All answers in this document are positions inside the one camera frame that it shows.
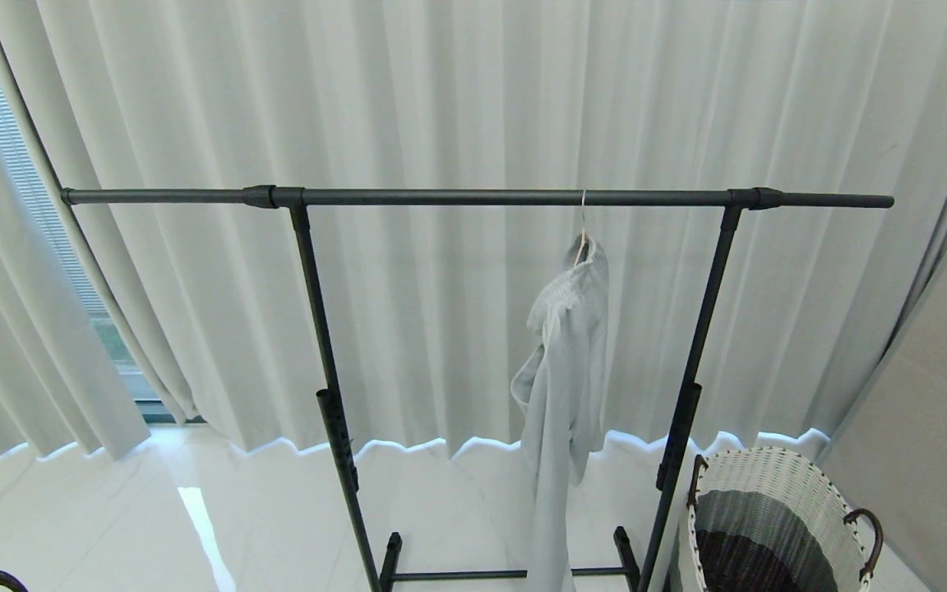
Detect pale grey shorts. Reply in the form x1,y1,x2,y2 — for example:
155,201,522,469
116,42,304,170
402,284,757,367
510,234,610,592

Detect white curtain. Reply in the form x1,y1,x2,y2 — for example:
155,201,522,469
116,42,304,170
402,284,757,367
0,25,151,461
0,0,947,457

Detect white laundry basket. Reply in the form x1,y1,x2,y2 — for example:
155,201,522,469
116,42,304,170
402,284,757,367
671,448,885,592

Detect black clothes rack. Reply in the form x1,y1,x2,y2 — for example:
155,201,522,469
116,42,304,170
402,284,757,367
61,185,895,592

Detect window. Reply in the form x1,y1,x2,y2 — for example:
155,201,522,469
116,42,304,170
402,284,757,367
0,0,203,424

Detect pink clothes hanger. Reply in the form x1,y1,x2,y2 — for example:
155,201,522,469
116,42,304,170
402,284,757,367
572,189,598,268

